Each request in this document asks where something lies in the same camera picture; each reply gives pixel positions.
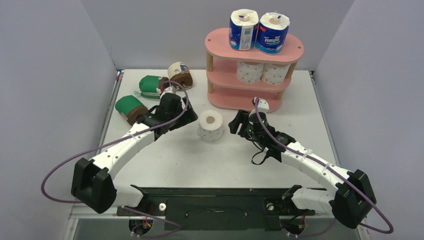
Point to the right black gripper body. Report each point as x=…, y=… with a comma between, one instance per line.
x=244, y=122

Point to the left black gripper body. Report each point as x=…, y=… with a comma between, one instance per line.
x=187, y=117

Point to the pink three-tier shelf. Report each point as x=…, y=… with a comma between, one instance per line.
x=225, y=91

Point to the green brown roll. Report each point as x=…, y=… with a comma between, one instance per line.
x=149, y=86
x=130, y=108

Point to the floral white paper roll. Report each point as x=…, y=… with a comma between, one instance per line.
x=249, y=72

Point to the blue paper roll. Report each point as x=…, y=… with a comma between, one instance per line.
x=243, y=27

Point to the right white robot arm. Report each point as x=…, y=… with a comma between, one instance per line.
x=347, y=195

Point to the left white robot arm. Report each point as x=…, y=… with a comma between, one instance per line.
x=93, y=180

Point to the beige brown paper roll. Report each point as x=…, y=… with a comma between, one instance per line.
x=180, y=73

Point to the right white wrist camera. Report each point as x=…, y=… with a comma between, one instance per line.
x=261, y=105

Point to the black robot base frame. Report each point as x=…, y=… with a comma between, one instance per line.
x=213, y=209

